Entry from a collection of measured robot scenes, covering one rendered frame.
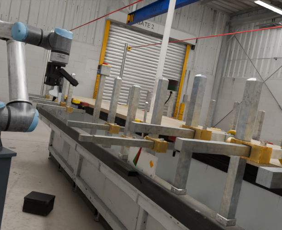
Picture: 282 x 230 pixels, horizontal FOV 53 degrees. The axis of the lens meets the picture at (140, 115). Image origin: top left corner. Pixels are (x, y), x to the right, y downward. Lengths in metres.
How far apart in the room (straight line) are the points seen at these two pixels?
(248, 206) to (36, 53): 8.35
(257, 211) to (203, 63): 10.52
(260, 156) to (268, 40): 9.98
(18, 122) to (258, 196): 1.31
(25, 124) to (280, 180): 1.49
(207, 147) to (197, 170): 0.62
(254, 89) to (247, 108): 0.06
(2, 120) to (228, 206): 1.27
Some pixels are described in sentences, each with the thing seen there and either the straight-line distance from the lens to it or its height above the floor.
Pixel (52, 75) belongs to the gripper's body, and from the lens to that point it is 1.45.
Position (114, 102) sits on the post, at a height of 0.98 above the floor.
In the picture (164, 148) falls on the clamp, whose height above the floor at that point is 0.84.
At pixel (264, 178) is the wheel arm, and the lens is 0.55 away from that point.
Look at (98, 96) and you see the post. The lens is 1.97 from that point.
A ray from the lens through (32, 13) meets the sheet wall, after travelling 9.20.
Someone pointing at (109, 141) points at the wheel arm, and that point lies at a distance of 1.17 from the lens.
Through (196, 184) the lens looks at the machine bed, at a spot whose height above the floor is 0.69.
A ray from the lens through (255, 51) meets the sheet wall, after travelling 11.01.
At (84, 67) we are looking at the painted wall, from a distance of 9.31.
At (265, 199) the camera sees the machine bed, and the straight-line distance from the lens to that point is 1.14.
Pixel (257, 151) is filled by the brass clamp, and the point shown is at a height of 0.95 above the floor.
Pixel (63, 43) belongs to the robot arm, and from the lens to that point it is 1.46.
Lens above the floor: 1.04
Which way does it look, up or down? 3 degrees down
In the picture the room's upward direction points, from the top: 10 degrees clockwise
